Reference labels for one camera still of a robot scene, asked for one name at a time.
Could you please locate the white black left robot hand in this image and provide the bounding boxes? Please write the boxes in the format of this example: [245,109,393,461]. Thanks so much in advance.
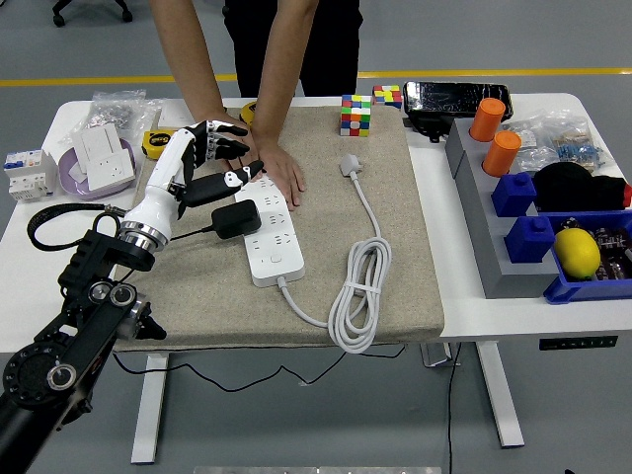
[121,119,266,243]

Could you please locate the person's right hand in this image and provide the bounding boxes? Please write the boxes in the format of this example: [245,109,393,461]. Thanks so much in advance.
[196,109,263,177]

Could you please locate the person's left hand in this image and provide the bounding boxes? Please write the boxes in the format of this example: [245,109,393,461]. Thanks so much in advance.
[255,136,308,212]

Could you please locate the black plug adapter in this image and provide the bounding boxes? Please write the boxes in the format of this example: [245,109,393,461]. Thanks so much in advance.
[210,198,263,241]

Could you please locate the white power strip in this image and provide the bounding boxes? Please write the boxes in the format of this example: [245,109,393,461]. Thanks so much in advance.
[234,175,306,289]

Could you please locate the grey-brown mat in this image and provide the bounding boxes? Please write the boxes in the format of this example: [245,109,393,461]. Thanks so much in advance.
[114,105,445,353]

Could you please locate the clear bag of screws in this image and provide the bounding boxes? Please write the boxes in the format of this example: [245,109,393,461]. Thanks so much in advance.
[87,88,164,142]

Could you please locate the large Rubik's cube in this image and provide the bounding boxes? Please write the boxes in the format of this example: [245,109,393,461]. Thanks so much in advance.
[339,94,373,138]

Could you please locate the purple plate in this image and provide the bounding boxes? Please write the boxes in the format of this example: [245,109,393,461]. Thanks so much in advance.
[57,136,137,201]

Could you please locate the person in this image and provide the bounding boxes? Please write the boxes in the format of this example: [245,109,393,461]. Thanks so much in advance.
[224,0,364,99]

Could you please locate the small Rubik's cube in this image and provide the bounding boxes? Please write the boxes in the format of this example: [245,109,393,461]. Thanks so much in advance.
[372,84,404,111]

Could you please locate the white circuit breaker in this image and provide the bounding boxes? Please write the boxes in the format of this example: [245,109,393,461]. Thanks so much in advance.
[3,148,59,202]

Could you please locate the black device stand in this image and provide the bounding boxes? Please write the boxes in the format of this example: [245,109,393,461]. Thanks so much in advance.
[404,114,458,144]

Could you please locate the black office chair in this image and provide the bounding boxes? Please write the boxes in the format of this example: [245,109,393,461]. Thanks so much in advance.
[51,0,133,27]

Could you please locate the black glossy flat device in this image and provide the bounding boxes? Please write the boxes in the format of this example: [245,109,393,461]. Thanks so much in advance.
[402,81,514,119]

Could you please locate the orange cylinder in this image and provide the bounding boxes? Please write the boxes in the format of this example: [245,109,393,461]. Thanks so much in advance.
[468,97,507,142]
[482,130,523,178]

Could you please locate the grey stepped block base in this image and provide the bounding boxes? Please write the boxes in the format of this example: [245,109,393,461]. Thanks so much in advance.
[445,118,562,300]

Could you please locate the blue block with stud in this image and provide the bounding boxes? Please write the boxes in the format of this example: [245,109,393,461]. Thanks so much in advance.
[504,215,558,265]
[491,171,538,218]

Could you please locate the grey metal box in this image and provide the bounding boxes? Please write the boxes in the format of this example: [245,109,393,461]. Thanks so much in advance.
[420,343,461,369]

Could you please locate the white table leg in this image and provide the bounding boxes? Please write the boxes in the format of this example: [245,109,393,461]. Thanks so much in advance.
[130,353,170,465]
[476,340,525,449]

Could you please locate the clear bag of white parts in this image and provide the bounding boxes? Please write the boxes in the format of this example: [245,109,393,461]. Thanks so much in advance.
[503,116,559,173]

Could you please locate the black cloth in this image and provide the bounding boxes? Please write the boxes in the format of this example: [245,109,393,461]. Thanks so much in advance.
[531,162,631,213]

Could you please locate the clear bag of resistors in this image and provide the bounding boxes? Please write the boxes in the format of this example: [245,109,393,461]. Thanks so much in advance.
[542,109,616,175]

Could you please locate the yellow lemon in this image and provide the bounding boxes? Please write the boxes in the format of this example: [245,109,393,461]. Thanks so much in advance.
[552,228,602,281]

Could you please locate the blue plastic bin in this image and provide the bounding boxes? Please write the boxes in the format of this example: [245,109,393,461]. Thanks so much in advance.
[542,210,632,305]

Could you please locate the dark cylindrical components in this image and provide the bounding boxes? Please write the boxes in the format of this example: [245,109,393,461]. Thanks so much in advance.
[557,216,632,282]

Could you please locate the black table control panel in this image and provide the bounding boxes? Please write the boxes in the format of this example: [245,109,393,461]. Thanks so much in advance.
[538,335,619,352]

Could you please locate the white wall switch plate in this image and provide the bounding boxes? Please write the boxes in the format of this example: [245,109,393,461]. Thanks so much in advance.
[156,98,197,129]

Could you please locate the white wall socket panel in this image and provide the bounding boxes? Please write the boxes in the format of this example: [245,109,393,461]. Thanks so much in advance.
[86,151,137,192]

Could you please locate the white power strip cord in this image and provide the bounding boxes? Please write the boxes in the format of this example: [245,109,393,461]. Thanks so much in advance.
[278,153,394,355]

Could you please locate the black plug cord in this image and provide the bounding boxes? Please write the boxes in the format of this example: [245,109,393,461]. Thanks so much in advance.
[112,225,406,394]

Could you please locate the thin black cable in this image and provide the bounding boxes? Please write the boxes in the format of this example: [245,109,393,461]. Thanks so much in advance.
[445,343,463,474]

